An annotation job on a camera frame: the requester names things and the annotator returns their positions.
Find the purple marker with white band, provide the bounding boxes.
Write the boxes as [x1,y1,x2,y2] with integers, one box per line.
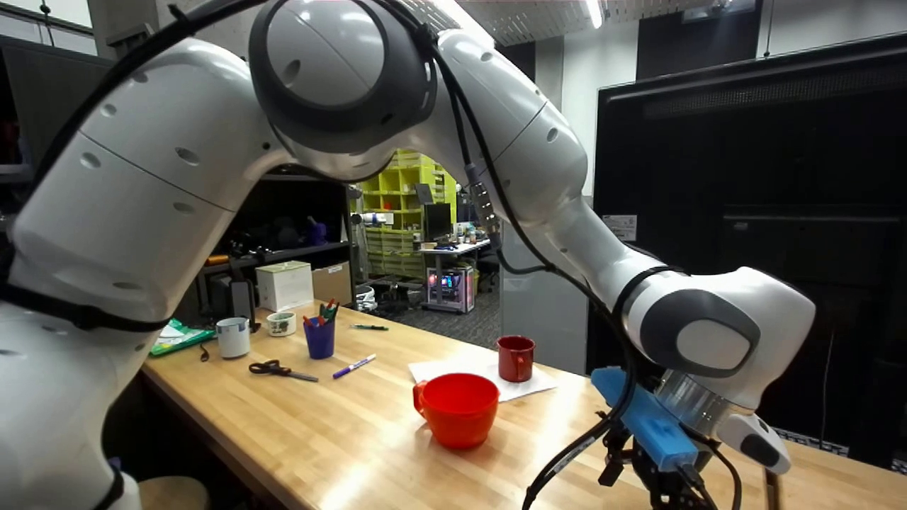
[330,350,379,382]

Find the small cardboard box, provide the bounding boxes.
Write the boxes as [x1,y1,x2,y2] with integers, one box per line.
[311,261,354,305]

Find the white box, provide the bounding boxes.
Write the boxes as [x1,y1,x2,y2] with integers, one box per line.
[253,258,319,315]

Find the blue cup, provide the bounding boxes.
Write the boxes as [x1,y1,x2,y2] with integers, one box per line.
[302,315,341,362]

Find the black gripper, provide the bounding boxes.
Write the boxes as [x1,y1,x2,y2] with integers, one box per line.
[626,447,728,510]

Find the white folded cloth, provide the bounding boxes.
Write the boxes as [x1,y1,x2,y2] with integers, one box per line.
[406,348,561,404]

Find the green wipes packet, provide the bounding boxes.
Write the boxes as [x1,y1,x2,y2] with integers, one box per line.
[148,318,216,360]

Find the large black cabinet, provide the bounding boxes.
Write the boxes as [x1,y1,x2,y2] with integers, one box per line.
[585,30,907,475]

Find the yellow bin rack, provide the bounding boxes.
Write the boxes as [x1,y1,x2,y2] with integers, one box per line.
[348,146,462,284]

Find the red plastic cup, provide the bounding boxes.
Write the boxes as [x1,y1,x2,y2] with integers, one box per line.
[411,372,501,454]

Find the dark red mug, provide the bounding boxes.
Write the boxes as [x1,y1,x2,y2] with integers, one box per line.
[497,333,540,384]

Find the round wooden stool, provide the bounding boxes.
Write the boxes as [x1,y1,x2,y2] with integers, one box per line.
[136,474,211,510]

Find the small plant print cup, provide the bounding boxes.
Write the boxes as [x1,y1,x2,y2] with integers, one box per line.
[263,305,302,339]

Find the black handled scissors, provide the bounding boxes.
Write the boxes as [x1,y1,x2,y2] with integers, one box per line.
[246,358,323,384]

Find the small lit 3D printer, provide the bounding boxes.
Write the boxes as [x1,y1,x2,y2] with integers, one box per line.
[422,261,483,318]

